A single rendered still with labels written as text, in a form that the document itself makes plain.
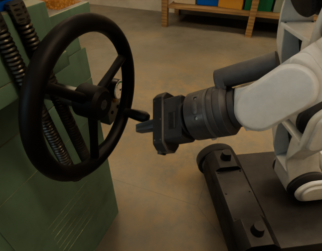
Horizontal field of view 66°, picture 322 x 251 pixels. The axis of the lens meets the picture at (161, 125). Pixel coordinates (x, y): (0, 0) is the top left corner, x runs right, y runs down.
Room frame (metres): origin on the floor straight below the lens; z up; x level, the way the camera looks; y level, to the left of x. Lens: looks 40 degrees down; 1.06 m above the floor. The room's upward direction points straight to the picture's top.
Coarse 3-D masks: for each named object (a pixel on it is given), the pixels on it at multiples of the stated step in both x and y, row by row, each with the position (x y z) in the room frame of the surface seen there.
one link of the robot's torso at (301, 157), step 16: (320, 112) 0.54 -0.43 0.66; (272, 128) 0.69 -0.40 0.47; (288, 128) 0.61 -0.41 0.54; (320, 128) 0.52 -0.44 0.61; (288, 144) 0.67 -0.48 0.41; (304, 144) 0.53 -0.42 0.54; (320, 144) 0.53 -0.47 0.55; (288, 160) 0.57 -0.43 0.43; (304, 160) 0.58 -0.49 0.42; (288, 176) 0.58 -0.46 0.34; (304, 176) 0.57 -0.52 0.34; (320, 176) 0.57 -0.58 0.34; (288, 192) 0.57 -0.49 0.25
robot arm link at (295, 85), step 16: (320, 48) 0.30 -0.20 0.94; (288, 64) 0.28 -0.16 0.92; (304, 64) 0.28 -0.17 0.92; (320, 64) 0.28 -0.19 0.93; (272, 80) 0.28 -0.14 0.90; (288, 80) 0.27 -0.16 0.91; (304, 80) 0.26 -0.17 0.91; (320, 80) 0.26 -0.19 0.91; (240, 96) 0.29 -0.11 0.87; (256, 96) 0.28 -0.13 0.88; (272, 96) 0.27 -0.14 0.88; (288, 96) 0.26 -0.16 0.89; (304, 96) 0.26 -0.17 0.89; (320, 96) 0.25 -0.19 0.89; (240, 112) 0.28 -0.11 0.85; (256, 112) 0.27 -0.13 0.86; (272, 112) 0.26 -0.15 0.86; (288, 112) 0.26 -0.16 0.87; (256, 128) 0.26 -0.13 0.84
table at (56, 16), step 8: (80, 0) 0.68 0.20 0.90; (64, 8) 0.61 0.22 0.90; (72, 8) 0.62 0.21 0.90; (80, 8) 0.64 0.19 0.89; (88, 8) 0.67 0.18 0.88; (56, 16) 0.57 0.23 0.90; (64, 16) 0.59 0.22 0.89; (56, 24) 0.56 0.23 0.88; (64, 56) 0.44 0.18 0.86; (56, 64) 0.42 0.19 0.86; (64, 64) 0.43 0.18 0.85; (56, 72) 0.41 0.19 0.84; (0, 88) 0.31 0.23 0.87; (8, 88) 0.32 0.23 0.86; (16, 88) 0.33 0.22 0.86; (0, 96) 0.31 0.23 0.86; (8, 96) 0.32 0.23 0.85; (16, 96) 0.33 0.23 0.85; (0, 104) 0.30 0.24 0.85; (8, 104) 0.31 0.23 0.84
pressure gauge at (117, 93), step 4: (112, 80) 0.65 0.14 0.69; (116, 80) 0.65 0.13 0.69; (120, 80) 0.65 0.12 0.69; (112, 84) 0.64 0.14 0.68; (116, 84) 0.63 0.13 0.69; (120, 84) 0.65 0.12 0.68; (108, 88) 0.63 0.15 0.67; (112, 88) 0.63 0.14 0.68; (116, 88) 0.63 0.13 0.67; (120, 88) 0.65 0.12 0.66; (112, 92) 0.62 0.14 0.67; (116, 92) 0.63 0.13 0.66; (120, 92) 0.65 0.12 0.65; (112, 96) 0.63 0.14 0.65; (116, 96) 0.63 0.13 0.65; (120, 96) 0.65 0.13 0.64; (116, 100) 0.66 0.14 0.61
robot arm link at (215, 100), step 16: (240, 64) 0.35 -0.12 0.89; (256, 64) 0.33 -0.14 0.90; (272, 64) 0.32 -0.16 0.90; (224, 80) 0.35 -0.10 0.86; (240, 80) 0.34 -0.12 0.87; (208, 96) 0.34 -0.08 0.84; (224, 96) 0.33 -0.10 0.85; (208, 112) 0.31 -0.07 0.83; (224, 112) 0.31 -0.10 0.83; (224, 128) 0.30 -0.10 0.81
